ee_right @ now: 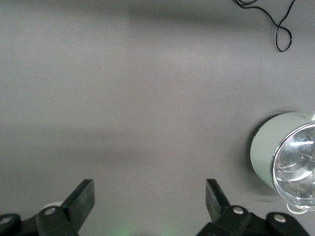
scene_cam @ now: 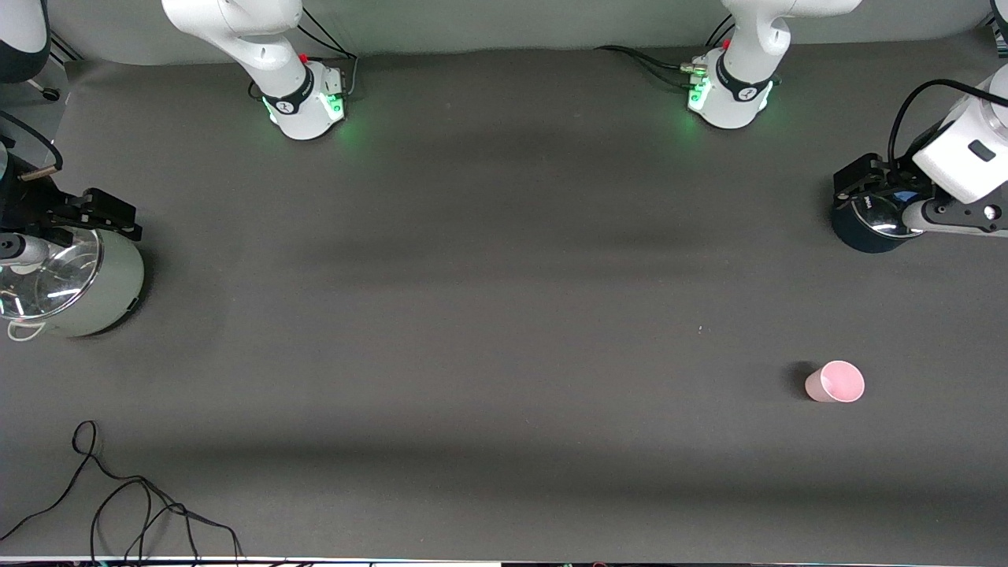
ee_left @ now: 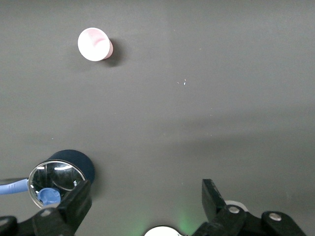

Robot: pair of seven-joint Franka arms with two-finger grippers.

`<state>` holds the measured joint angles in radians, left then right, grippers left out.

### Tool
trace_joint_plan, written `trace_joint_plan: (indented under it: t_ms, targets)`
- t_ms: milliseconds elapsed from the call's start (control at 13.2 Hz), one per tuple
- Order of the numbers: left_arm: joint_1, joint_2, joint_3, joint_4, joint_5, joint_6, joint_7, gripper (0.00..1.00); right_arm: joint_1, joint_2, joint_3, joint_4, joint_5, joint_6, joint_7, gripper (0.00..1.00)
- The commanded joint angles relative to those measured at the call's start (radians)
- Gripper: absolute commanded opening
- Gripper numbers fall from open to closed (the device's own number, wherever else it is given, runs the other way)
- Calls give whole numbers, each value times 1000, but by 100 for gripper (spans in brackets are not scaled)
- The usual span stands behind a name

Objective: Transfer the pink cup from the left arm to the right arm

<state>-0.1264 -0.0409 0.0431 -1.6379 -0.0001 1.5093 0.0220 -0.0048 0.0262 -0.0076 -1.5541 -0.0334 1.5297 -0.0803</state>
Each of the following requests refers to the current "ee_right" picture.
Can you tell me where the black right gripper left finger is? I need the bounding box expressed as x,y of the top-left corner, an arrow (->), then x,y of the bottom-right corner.
0,178 -> 96,236

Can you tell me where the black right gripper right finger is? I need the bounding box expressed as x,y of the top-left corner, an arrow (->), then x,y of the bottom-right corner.
196,178 -> 311,236

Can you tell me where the sage green cooking pot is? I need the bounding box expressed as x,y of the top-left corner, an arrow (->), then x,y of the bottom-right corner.
250,112 -> 315,218

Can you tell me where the glass lid with grey knob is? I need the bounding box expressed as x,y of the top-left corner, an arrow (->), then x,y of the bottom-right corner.
270,121 -> 315,211

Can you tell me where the thin black loose cable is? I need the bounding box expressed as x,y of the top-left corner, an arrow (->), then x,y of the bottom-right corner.
232,0 -> 296,53

